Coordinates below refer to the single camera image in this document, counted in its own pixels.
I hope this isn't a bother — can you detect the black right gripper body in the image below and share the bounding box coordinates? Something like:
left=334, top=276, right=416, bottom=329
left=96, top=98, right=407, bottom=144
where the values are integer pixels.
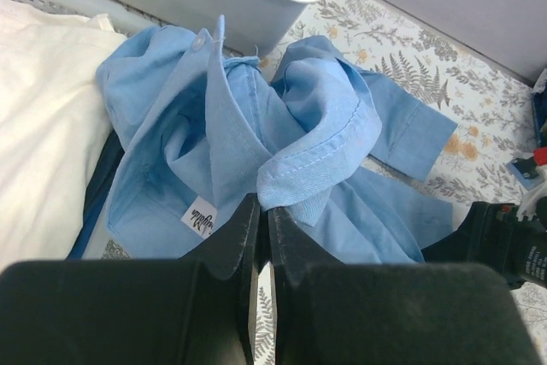
left=422, top=200, right=546, bottom=290

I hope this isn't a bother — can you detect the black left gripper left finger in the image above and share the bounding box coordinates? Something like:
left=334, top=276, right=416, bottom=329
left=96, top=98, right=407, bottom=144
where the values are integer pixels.
left=1, top=194, right=260, bottom=364

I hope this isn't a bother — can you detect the floral patterned table mat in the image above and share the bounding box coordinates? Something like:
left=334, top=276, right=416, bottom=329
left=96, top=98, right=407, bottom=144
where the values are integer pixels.
left=100, top=0, right=547, bottom=365

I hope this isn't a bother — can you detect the stack of folded plaid shirts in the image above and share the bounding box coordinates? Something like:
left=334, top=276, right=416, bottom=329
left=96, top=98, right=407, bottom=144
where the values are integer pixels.
left=507, top=69, right=546, bottom=191

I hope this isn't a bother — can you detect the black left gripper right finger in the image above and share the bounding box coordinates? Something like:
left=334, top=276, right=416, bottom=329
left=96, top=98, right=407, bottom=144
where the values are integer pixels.
left=268, top=208, right=538, bottom=364

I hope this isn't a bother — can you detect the cream white garment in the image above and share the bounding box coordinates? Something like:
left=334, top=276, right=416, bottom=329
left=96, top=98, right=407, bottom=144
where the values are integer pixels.
left=1, top=0, right=125, bottom=267

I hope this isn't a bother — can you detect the dark blue denim garment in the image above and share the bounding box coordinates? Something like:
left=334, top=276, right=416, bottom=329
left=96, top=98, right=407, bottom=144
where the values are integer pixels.
left=67, top=132, right=124, bottom=260

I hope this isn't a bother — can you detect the light blue long sleeve shirt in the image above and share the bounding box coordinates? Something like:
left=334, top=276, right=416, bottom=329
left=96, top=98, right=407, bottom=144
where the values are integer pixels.
left=96, top=26, right=456, bottom=263

